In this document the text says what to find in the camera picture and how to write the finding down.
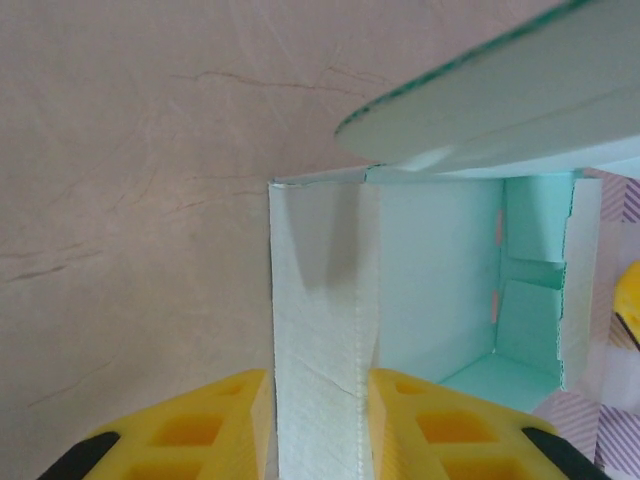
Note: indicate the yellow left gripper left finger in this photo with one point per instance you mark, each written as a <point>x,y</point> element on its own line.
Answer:
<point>190,440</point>

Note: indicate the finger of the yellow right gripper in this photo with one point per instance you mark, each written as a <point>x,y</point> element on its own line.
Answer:
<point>629,300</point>

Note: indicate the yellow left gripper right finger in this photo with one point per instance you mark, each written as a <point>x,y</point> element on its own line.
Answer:
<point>450,440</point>

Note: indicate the mint green paper box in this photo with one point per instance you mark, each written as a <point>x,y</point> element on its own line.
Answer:
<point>430,260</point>

